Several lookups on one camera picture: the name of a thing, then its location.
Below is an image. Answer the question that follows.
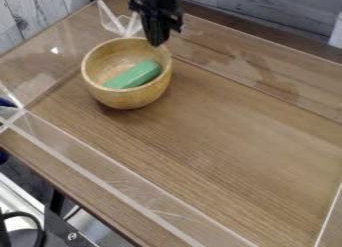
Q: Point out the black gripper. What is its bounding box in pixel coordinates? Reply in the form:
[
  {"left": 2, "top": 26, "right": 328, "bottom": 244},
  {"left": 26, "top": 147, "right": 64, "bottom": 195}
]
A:
[{"left": 128, "top": 0, "right": 183, "bottom": 47}]

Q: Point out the brown wooden bowl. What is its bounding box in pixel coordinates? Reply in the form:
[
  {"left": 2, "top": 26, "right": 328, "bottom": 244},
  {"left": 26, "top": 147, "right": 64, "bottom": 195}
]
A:
[{"left": 80, "top": 38, "right": 172, "bottom": 110}]

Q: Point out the green rectangular block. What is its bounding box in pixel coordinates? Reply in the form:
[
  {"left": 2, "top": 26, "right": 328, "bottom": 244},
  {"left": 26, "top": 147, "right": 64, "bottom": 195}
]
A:
[{"left": 102, "top": 60, "right": 161, "bottom": 89}]

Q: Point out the black table leg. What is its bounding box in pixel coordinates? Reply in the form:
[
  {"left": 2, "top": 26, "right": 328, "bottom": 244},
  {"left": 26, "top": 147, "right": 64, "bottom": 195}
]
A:
[{"left": 49, "top": 190, "right": 65, "bottom": 215}]

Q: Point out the clear acrylic tray enclosure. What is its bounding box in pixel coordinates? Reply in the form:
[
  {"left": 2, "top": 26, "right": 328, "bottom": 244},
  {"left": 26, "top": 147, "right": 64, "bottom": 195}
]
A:
[{"left": 0, "top": 0, "right": 342, "bottom": 247}]

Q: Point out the black cable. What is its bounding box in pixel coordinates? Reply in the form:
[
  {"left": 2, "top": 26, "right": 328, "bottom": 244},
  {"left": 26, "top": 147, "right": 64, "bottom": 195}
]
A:
[{"left": 0, "top": 210, "right": 46, "bottom": 247}]

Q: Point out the black metal bracket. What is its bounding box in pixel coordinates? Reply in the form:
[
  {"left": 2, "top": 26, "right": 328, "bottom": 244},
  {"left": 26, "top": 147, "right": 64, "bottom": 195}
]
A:
[{"left": 42, "top": 209, "right": 98, "bottom": 247}]

